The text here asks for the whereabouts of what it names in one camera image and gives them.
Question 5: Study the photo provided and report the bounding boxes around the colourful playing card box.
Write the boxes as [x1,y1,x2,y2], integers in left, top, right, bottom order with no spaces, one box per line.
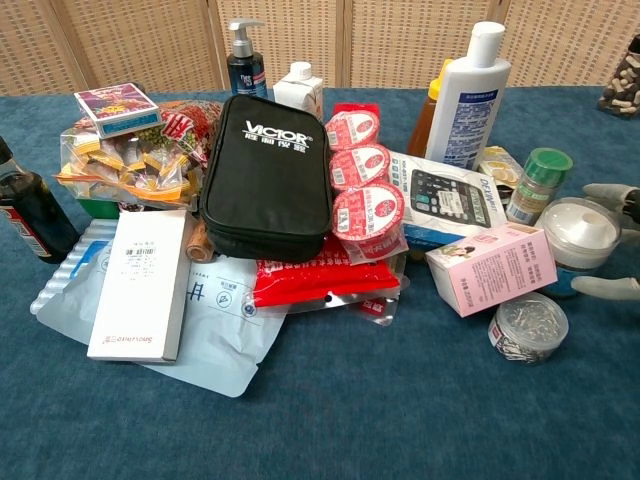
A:
[73,82,163,140]

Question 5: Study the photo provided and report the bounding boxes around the light blue foil pouch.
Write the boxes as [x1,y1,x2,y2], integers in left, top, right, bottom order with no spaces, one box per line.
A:
[36,252,287,399]

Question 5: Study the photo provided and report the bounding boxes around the bag of mixed beans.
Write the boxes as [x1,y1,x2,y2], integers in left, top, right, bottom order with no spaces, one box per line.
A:
[598,33,640,122]

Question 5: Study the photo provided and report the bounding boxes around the white rectangular carton box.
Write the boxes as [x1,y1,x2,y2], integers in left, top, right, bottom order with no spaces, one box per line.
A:
[86,209,193,362]

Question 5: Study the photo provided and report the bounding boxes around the dark sauce bottle red label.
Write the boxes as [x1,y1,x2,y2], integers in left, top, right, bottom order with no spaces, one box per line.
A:
[0,135,81,265]

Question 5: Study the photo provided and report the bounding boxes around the spice jar green cap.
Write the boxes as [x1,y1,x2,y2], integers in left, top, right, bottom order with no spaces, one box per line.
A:
[505,147,574,227]

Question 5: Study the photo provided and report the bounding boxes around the woven rattan folding screen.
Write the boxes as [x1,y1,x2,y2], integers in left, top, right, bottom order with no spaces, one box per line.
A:
[0,0,640,96]

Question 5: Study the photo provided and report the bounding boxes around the amber honey bottle yellow cap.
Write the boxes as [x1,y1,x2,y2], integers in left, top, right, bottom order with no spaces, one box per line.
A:
[407,58,454,159]

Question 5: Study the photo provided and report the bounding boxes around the pink cardboard box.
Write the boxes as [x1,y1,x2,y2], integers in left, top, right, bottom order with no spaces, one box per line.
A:
[425,222,559,318]

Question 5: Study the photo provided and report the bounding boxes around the green box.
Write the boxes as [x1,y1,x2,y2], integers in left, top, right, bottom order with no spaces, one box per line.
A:
[75,195,122,221]

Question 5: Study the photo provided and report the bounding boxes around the blue table cloth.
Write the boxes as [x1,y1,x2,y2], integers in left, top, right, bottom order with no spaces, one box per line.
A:
[0,85,640,480]

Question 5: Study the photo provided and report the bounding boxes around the yellow white blister pack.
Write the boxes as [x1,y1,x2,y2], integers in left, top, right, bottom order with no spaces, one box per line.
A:
[477,145,525,204]

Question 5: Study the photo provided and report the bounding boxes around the clear bag of yellow candies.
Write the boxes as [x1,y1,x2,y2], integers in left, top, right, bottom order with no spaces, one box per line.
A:
[53,119,197,207]

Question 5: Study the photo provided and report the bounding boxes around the small brown cosmetic tube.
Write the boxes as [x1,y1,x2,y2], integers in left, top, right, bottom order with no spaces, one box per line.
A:
[186,218,217,262]

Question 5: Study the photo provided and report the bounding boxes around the dark blue pump bottle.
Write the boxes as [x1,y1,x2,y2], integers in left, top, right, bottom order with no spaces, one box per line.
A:
[226,18,270,100]

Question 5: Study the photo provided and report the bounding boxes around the silver red foil sachet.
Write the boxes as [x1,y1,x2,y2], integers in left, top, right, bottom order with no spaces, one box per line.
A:
[346,252,412,327]

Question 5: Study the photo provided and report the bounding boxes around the clear round paper clip tub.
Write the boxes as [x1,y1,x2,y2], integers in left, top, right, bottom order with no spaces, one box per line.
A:
[488,291,570,365]

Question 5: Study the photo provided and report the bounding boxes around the ribbed clear plastic package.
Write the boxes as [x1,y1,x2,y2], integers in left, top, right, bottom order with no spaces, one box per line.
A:
[29,218,119,316]

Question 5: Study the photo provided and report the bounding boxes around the white lotion bottle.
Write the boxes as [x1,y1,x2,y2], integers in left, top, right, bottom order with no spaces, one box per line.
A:
[424,21,513,172]

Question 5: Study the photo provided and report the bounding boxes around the red sealed jelly cup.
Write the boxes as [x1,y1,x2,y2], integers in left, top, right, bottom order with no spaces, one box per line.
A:
[324,110,380,152]
[329,143,392,192]
[331,180,407,265]

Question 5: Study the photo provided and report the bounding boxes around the white drink carton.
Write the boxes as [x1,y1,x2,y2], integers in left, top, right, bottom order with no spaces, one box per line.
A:
[272,61,325,121]

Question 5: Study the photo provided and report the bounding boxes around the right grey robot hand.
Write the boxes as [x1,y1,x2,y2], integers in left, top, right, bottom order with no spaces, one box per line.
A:
[571,183,640,301]

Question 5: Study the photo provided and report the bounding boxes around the red snack bag green peas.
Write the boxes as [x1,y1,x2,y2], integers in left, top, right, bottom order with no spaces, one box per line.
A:
[137,99,226,169]

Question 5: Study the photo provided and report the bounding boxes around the calculator retail box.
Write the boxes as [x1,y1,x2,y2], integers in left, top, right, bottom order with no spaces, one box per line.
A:
[389,150,508,247]

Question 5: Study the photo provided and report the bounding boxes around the black Victor zip pouch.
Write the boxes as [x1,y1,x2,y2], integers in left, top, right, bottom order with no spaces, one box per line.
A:
[198,94,335,263]

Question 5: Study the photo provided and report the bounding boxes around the red snack packet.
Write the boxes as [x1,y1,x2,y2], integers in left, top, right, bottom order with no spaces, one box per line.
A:
[252,235,402,309]

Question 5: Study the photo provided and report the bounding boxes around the blue round transparent container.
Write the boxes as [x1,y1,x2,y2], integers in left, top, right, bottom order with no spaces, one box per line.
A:
[534,196,623,300]

